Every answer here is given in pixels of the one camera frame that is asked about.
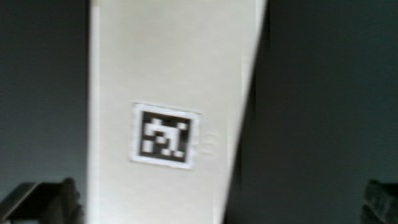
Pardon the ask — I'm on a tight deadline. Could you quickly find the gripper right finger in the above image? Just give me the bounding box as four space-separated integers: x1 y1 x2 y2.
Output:
360 180 398 224

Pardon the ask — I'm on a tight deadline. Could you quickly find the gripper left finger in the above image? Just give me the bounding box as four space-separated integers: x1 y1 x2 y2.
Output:
0 178 83 224

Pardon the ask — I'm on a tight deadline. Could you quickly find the white cabinet top block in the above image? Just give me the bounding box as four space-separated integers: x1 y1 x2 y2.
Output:
87 0 270 224

